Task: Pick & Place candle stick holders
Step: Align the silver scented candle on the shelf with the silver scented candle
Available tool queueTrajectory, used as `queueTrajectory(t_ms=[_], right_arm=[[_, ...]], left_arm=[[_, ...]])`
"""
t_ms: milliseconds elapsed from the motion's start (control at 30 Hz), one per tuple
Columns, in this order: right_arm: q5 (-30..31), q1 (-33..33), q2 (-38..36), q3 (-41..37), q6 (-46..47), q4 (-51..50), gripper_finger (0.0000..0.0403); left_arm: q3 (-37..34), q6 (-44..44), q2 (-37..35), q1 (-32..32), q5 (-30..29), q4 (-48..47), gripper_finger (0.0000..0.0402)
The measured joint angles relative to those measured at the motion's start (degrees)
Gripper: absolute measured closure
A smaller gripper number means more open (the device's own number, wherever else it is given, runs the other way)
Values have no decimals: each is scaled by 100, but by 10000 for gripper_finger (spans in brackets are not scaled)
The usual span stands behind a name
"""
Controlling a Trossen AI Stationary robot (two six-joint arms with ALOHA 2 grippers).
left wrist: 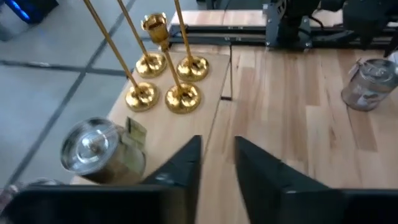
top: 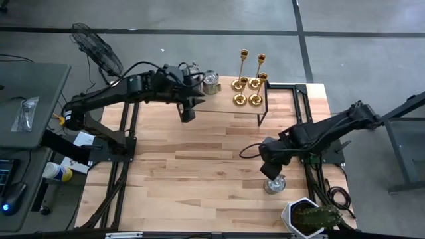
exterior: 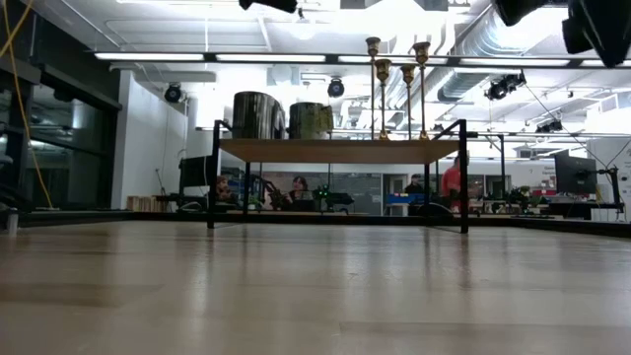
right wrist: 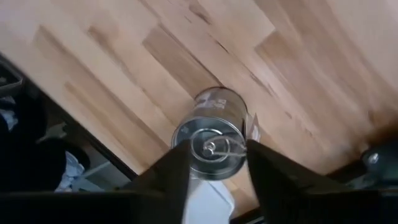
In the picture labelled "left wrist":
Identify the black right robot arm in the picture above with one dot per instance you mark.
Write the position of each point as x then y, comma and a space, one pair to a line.
357, 18

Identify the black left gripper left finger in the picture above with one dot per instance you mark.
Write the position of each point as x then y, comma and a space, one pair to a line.
155, 202

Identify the black box with blue light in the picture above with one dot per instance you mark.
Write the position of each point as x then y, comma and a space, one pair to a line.
31, 9

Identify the shortest brass candlestick holder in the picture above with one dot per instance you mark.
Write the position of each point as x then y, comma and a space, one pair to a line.
183, 99

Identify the tallest brass candlestick holder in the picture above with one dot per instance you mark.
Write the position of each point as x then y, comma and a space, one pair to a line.
142, 98

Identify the silver lidded candle jar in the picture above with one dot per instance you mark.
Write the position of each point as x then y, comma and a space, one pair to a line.
370, 87
102, 155

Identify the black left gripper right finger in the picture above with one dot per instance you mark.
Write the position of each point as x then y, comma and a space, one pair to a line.
280, 199

